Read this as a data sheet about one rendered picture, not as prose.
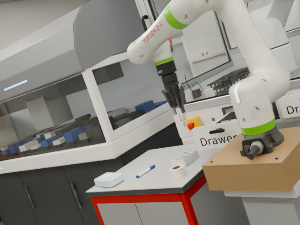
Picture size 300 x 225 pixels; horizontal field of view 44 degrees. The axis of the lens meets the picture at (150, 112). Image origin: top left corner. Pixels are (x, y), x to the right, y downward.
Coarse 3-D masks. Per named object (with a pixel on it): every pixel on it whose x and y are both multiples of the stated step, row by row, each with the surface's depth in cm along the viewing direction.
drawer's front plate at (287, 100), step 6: (282, 96) 177; (288, 96) 175; (294, 96) 174; (282, 102) 178; (288, 102) 176; (294, 102) 175; (282, 108) 179; (288, 108) 177; (294, 108) 176; (288, 114) 178; (294, 114) 176
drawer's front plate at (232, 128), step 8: (200, 128) 171; (208, 128) 168; (216, 128) 166; (224, 128) 164; (232, 128) 161; (200, 136) 172; (208, 136) 170; (216, 136) 167; (224, 136) 165; (232, 136) 163; (200, 144) 174; (208, 144) 171; (216, 144) 169; (224, 144) 166
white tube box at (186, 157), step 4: (184, 152) 190; (188, 152) 187; (192, 152) 184; (196, 152) 185; (176, 156) 186; (180, 156) 184; (184, 156) 183; (188, 156) 180; (192, 156) 182; (196, 156) 184; (172, 160) 181; (176, 160) 179; (180, 160) 178; (184, 160) 177; (188, 160) 179; (192, 160) 181; (172, 164) 182; (176, 164) 180; (184, 164) 177; (188, 164) 179
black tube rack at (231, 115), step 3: (228, 114) 192; (231, 114) 190; (234, 114) 188; (225, 117) 187; (228, 117) 185; (231, 117) 183; (234, 117) 180; (222, 120) 183; (225, 120) 181; (216, 123) 181
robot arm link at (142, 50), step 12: (156, 24) 149; (168, 24) 143; (144, 36) 158; (156, 36) 152; (168, 36) 150; (132, 48) 165; (144, 48) 160; (156, 48) 160; (132, 60) 168; (144, 60) 168
